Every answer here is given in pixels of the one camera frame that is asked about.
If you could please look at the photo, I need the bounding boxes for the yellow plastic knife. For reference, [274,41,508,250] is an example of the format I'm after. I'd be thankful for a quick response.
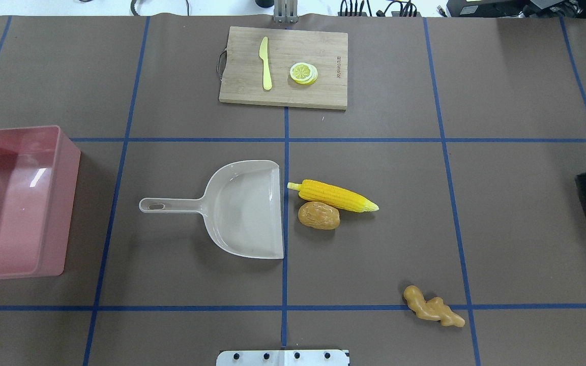
[258,37,273,91]

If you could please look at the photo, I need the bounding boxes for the yellow toy corn cob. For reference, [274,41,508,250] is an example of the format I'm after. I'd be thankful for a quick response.
[286,180,379,213]

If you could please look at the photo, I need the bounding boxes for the brown toy potato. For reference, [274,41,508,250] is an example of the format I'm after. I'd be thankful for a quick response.
[298,201,340,231]

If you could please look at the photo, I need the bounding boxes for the wooden cutting board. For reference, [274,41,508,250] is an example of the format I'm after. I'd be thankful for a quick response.
[219,26,348,110]

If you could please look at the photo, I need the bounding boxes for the tan toy ginger root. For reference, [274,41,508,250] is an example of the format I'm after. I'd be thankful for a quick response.
[402,285,465,327]

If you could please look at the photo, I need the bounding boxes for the yellow lemon slices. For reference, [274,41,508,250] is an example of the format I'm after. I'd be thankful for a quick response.
[289,62,319,85]

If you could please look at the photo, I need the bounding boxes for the beige plastic dustpan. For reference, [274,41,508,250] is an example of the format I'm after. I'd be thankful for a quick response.
[138,160,285,260]

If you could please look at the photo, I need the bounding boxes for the aluminium frame post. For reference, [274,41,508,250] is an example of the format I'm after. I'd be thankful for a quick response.
[274,0,299,24]

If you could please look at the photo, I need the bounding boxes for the pink plastic bin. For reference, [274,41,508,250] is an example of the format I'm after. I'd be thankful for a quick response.
[0,126,81,280]

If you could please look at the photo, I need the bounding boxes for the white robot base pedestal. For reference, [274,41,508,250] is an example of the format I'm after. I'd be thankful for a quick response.
[216,349,350,365]

